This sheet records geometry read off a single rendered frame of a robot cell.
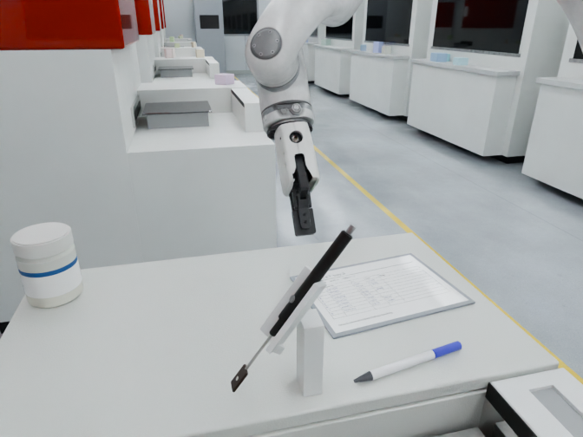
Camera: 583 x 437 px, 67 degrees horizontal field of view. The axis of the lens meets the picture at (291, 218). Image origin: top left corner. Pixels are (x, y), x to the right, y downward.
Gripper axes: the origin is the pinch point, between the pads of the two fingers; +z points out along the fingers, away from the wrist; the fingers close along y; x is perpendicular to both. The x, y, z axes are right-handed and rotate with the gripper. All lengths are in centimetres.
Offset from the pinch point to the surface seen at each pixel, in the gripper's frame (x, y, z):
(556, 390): -19.7, -23.1, 24.3
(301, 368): 6.4, -22.6, 17.7
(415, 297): -11.9, -9.5, 13.5
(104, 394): 26.2, -18.7, 17.5
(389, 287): -9.5, -7.0, 11.7
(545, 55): -297, 279, -167
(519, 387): -16.0, -22.5, 23.4
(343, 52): -235, 660, -398
